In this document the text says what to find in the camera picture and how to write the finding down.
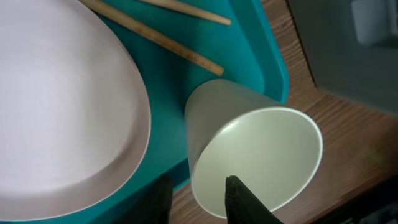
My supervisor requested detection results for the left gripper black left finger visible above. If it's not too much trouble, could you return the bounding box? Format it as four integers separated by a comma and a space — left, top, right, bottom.
114, 175, 173, 224

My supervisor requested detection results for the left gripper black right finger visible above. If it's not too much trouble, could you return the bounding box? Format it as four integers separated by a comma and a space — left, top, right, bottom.
225, 175, 282, 224

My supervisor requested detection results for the white paper cup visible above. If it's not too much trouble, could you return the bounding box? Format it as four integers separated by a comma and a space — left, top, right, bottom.
185, 79, 323, 218

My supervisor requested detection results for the grey dishwasher rack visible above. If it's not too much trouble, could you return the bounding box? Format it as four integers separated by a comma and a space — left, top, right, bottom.
288, 0, 397, 114

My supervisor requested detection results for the white round plate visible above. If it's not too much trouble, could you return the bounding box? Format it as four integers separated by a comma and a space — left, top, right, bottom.
1, 1, 150, 221

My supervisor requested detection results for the teal plastic tray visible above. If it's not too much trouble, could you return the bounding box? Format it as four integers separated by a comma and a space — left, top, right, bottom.
0, 0, 290, 224

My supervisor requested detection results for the wooden chopstick upper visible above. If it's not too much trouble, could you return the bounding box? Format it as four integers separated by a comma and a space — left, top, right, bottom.
141, 0, 231, 26

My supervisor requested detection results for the wooden chopstick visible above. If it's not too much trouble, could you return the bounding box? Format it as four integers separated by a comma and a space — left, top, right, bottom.
141, 0, 231, 26
80, 0, 224, 76

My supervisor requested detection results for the wooden chopstick lower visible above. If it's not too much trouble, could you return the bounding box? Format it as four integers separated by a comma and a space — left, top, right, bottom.
80, 0, 224, 76

